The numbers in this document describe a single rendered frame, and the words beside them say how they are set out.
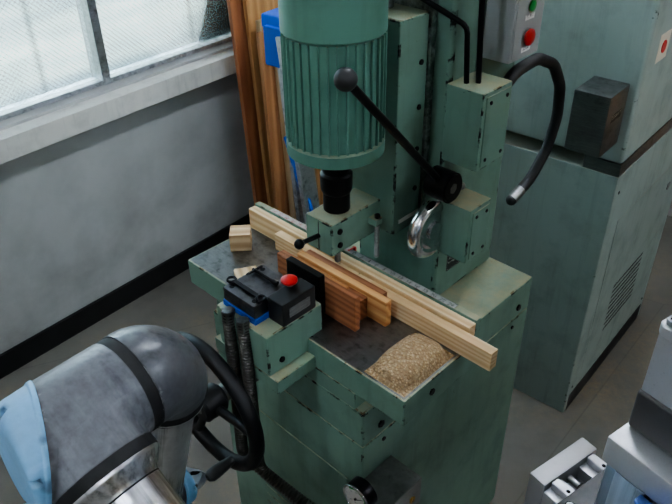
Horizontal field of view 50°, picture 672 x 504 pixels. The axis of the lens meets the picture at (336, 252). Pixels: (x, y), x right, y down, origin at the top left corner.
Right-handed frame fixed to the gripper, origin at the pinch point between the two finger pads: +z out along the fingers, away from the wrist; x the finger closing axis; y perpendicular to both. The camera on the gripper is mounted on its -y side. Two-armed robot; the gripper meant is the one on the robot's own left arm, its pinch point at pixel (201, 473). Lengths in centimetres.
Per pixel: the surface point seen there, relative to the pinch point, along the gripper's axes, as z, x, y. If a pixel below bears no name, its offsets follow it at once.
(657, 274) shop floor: 224, 6, -49
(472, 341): 22, 29, -41
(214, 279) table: 10.6, -23.0, -29.0
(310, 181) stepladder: 86, -71, -44
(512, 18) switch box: 23, 13, -95
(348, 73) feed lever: -12, 12, -76
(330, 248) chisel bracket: 14.4, -0.3, -45.5
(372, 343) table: 16.5, 14.3, -33.0
